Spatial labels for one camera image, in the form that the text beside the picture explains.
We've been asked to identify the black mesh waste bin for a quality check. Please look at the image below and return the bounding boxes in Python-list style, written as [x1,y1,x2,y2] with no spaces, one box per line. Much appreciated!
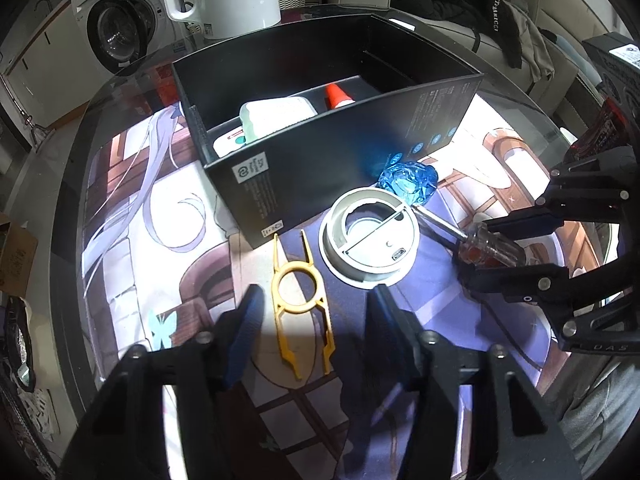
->
[0,296,56,480]

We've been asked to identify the brown cardboard box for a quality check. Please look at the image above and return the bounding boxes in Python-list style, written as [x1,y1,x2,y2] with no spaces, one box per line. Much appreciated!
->
[0,212,39,303]

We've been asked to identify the printed table mat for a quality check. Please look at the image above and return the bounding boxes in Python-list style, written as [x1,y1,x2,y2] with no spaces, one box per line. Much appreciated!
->
[82,92,601,480]

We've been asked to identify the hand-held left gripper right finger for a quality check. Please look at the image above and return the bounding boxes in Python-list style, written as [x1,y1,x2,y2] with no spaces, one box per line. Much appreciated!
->
[366,284,583,480]

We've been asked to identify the white round plastic ring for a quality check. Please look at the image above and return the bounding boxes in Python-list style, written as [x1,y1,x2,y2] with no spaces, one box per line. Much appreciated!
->
[318,186,421,290]

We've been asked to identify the blue crumpled plastic wrapper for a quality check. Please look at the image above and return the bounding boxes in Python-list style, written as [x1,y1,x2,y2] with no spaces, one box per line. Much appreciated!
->
[377,160,440,206]

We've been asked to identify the white washing machine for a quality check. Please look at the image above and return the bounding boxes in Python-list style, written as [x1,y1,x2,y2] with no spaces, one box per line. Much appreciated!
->
[70,0,201,76]

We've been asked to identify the clear red handle screwdriver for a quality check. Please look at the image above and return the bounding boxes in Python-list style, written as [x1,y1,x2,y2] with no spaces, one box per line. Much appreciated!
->
[412,204,526,268]

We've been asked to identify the orange cap glue bottle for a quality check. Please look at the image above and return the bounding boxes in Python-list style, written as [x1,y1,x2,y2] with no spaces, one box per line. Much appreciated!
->
[324,82,357,110]

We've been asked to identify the black puffer jacket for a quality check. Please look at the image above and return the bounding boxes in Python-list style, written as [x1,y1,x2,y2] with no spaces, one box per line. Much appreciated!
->
[390,0,531,68]

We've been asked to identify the yellow plastic tool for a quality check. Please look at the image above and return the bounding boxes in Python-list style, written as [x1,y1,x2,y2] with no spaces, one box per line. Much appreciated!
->
[271,230,335,381]

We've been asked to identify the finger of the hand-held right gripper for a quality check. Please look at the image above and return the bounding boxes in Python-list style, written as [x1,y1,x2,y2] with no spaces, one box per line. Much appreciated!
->
[455,255,640,356]
[475,145,640,241]

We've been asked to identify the person's grey trouser leg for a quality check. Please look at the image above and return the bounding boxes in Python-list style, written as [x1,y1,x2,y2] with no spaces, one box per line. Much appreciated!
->
[557,357,640,466]

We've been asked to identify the black cardboard box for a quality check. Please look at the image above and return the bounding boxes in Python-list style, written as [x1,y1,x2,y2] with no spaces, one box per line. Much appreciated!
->
[171,14,485,250]

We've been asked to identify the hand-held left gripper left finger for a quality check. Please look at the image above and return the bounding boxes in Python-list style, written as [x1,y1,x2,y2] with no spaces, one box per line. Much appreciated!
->
[57,284,266,480]

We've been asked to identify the grey garment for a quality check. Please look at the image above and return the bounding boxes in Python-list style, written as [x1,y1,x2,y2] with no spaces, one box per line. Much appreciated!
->
[510,2,561,96]

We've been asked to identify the white base cabinets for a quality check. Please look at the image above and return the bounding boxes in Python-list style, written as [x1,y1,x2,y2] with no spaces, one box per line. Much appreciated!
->
[0,0,101,128]

